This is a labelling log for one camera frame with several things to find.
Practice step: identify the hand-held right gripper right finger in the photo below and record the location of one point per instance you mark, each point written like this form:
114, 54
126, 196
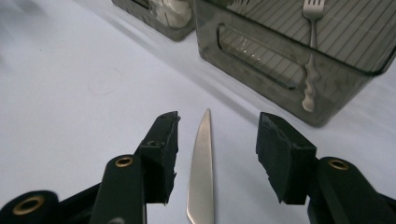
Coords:
286, 161

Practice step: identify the smoky transparent plastic bin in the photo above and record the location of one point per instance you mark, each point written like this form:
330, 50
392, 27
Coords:
140, 12
264, 71

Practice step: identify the metal knife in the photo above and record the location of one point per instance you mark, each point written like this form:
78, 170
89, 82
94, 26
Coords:
201, 174

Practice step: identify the metal tongs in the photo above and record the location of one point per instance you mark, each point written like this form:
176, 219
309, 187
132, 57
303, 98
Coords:
313, 31

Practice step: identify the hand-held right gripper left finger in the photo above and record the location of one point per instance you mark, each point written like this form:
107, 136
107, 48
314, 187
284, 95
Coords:
162, 161

